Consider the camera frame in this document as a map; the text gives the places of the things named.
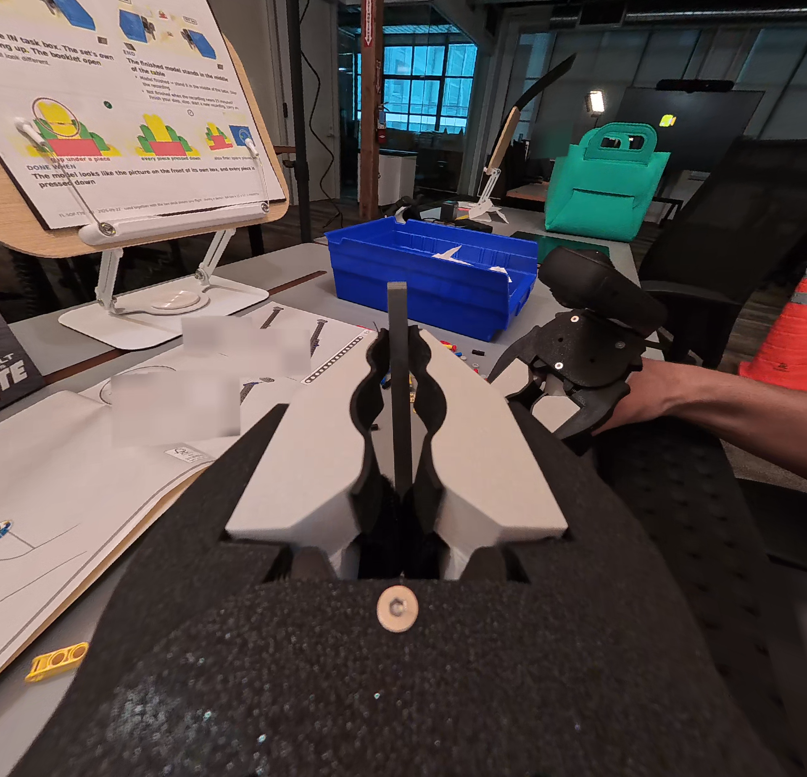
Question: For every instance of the yellow lego beam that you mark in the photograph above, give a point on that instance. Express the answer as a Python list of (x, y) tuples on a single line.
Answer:
[(57, 661)]

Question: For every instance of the black pole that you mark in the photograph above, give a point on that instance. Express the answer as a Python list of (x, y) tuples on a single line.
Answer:
[(296, 96)]

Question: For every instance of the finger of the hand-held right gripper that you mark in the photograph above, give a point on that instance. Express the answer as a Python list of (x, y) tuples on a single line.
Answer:
[(561, 411), (520, 380)]

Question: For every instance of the teal felt bag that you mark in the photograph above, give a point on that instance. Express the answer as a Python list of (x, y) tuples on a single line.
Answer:
[(605, 191)]

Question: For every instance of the open instruction booklet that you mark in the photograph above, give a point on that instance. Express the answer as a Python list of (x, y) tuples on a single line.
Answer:
[(75, 487)]

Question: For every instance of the window with dark frame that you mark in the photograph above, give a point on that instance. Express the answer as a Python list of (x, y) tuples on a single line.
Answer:
[(429, 90)]

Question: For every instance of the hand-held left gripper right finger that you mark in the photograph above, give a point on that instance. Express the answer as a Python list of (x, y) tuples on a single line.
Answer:
[(492, 474)]

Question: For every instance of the long dark grey bar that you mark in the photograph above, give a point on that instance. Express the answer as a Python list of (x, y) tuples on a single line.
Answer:
[(399, 348)]

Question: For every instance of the black lego box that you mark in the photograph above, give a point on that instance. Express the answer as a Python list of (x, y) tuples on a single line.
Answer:
[(16, 361)]

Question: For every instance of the blue plastic bin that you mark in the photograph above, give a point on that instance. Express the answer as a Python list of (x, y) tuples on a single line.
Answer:
[(403, 279)]

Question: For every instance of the studio light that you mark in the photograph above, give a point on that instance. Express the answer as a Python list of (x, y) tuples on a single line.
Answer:
[(596, 101)]

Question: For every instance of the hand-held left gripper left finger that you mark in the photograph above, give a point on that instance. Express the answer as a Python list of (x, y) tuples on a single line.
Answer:
[(302, 474)]

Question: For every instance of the wooden post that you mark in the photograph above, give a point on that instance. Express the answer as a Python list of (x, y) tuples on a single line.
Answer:
[(372, 96)]

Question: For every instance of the black mesh office chair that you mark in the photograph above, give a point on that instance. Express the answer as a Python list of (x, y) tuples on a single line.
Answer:
[(725, 222)]

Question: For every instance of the pile of mixed lego pins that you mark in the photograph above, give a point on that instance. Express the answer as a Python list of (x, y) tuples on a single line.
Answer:
[(451, 347)]

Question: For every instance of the black device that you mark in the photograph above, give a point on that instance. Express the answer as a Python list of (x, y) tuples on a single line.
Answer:
[(441, 213)]

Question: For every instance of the dark wall screen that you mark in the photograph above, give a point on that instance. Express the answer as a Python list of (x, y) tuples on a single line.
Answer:
[(693, 128)]

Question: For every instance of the orange traffic cone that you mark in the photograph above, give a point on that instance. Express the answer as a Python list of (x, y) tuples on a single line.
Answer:
[(785, 348)]

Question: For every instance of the person's right forearm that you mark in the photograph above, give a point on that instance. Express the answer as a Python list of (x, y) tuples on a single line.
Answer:
[(725, 405)]

